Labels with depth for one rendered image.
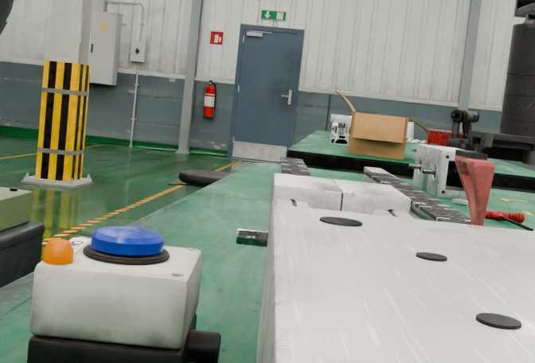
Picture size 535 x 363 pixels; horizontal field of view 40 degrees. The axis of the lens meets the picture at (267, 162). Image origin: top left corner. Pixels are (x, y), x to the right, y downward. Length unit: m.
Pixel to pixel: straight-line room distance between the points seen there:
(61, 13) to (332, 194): 6.41
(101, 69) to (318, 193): 11.38
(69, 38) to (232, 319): 6.36
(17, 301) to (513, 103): 0.46
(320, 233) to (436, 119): 11.34
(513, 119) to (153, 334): 0.44
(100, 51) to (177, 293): 11.55
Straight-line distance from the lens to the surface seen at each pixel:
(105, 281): 0.39
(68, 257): 0.40
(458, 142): 3.97
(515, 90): 0.73
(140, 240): 0.40
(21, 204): 0.81
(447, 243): 0.18
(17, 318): 0.51
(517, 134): 0.72
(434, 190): 1.53
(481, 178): 0.70
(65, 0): 6.89
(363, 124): 2.62
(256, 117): 11.52
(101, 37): 11.92
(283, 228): 0.17
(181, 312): 0.39
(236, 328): 0.51
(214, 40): 11.71
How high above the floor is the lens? 0.93
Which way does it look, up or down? 5 degrees down
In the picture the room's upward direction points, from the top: 6 degrees clockwise
